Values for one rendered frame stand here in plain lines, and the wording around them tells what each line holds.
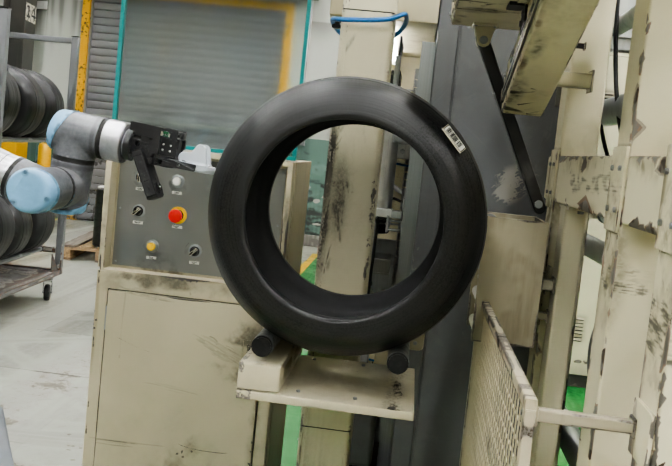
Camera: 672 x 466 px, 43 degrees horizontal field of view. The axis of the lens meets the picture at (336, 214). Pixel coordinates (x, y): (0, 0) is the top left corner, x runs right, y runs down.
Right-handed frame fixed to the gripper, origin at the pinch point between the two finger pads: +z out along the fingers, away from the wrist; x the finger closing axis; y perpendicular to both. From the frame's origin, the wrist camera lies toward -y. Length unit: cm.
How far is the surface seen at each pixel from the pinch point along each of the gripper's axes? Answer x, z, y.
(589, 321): 346, 167, -64
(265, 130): -11.8, 11.1, 11.3
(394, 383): 10, 48, -39
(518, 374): -47, 64, -17
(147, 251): 64, -30, -32
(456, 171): -12, 50, 11
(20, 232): 343, -197, -90
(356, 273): 27.2, 33.3, -18.5
